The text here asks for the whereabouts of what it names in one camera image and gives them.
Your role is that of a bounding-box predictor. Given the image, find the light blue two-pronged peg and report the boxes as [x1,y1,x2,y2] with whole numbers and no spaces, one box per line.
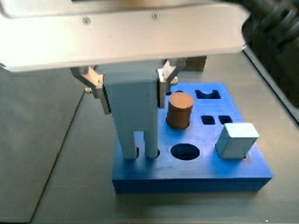
[96,60,162,159]

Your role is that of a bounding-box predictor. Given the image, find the blue shape-sorting board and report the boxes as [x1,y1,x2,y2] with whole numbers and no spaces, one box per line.
[112,83,274,193]

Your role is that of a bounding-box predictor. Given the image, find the orange cylinder peg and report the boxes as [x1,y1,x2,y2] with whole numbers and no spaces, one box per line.
[166,92,194,130]

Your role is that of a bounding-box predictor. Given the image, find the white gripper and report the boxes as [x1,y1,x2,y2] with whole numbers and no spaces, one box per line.
[0,0,249,115]

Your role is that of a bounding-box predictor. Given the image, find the dark olive curved block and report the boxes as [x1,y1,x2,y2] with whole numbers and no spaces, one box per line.
[183,56,207,72]

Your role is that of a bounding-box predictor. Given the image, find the light blue rectangular block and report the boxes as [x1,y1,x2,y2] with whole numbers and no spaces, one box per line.
[215,122,259,159]

